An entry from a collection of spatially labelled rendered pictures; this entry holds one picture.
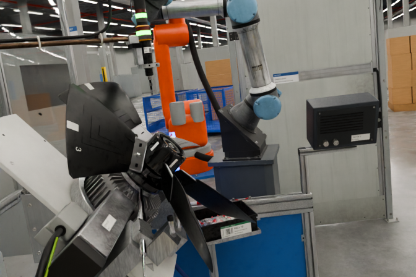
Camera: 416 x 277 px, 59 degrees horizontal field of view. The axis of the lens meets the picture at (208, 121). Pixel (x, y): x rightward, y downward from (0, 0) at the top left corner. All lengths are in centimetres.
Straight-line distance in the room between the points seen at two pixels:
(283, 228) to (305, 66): 165
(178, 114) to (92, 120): 396
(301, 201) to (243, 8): 83
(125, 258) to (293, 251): 100
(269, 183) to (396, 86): 747
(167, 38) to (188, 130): 125
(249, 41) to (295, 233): 84
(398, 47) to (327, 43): 598
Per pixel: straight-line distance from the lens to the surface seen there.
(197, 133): 495
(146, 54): 114
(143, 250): 83
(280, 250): 172
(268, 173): 169
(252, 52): 152
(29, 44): 106
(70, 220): 86
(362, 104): 155
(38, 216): 114
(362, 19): 317
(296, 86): 301
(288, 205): 162
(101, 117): 91
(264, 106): 155
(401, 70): 900
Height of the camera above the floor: 143
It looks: 8 degrees down
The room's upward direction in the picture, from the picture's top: 7 degrees counter-clockwise
